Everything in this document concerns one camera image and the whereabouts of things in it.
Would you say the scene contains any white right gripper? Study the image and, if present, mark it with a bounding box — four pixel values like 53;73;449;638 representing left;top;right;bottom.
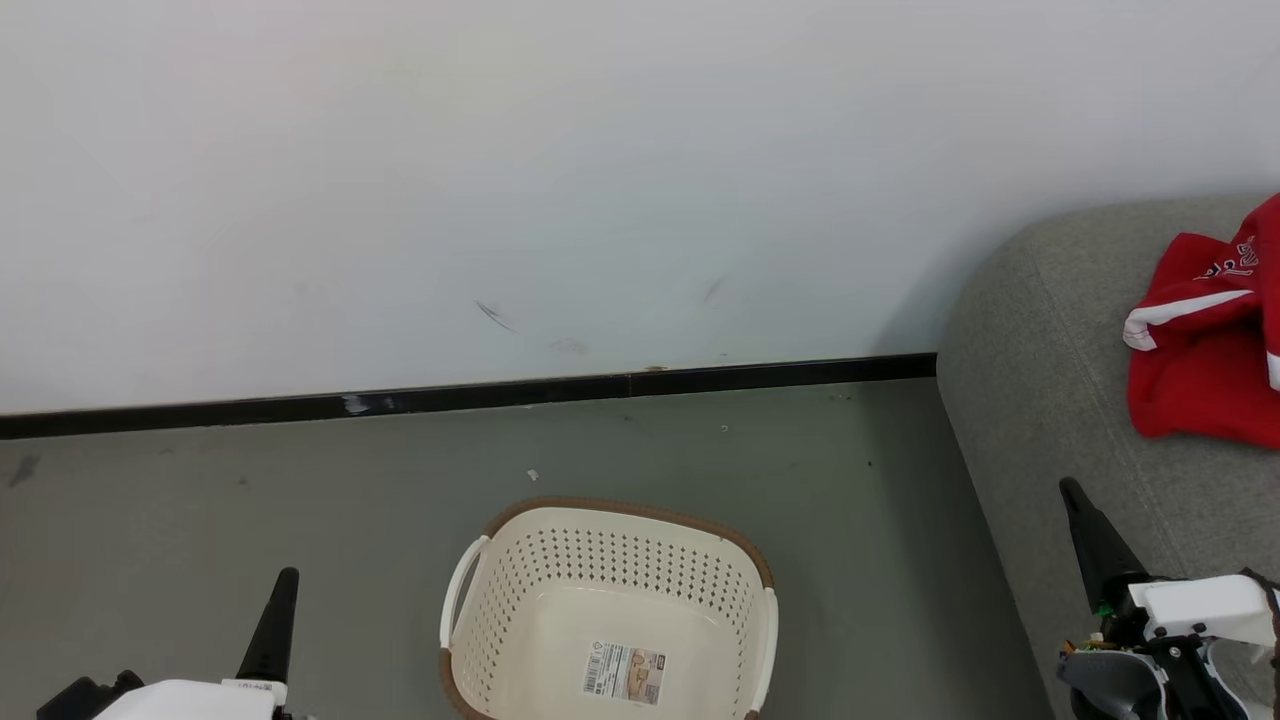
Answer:
1058;477;1280;643

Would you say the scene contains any red and white jersey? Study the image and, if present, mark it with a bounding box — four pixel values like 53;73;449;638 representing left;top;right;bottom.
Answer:
1123;193;1280;450

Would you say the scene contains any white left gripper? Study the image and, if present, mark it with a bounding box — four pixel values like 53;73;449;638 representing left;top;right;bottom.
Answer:
95;567;300;720

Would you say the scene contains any product label sticker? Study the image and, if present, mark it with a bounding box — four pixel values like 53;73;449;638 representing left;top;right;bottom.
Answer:
582;640;668;707

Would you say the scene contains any grey fabric sofa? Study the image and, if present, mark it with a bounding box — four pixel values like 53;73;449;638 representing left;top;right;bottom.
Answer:
937;195;1280;720

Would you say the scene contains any black wall baseboard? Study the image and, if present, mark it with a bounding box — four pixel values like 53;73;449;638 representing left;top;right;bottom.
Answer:
0;352;938;442

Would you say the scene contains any cream perforated laundry basket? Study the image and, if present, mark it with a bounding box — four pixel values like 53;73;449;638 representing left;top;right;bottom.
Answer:
438;497;779;720

